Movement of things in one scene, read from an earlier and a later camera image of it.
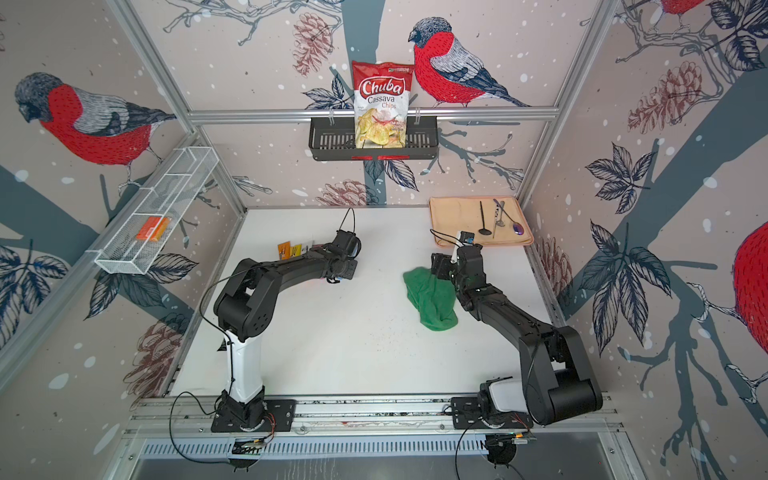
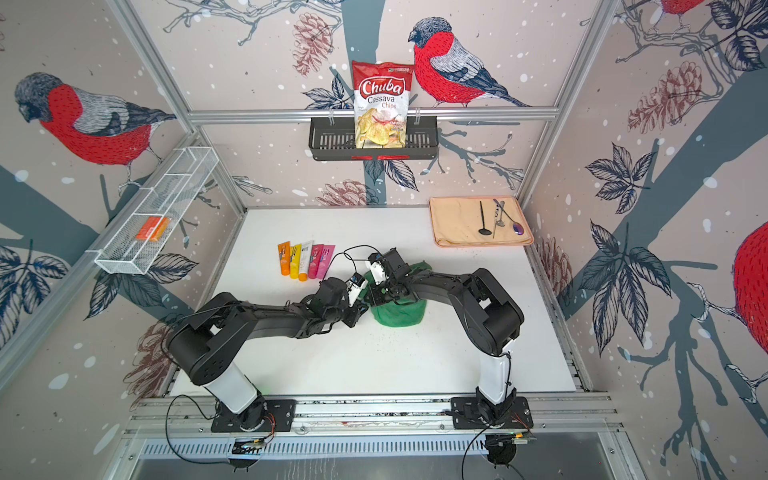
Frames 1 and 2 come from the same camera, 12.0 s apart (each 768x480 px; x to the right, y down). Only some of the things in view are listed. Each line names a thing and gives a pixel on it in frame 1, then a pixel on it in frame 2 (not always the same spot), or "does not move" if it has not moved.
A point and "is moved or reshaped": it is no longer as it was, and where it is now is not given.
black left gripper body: [350, 268] to [345, 313]
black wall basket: [335, 141] does not move
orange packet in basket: [154, 228] does not move
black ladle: [483, 231] does not move
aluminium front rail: [378, 415] does not move
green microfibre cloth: [433, 298] is moved or reshaped
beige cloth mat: [493, 220] does not move
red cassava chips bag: [381, 93] does not move
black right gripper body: [448, 271] to [383, 293]
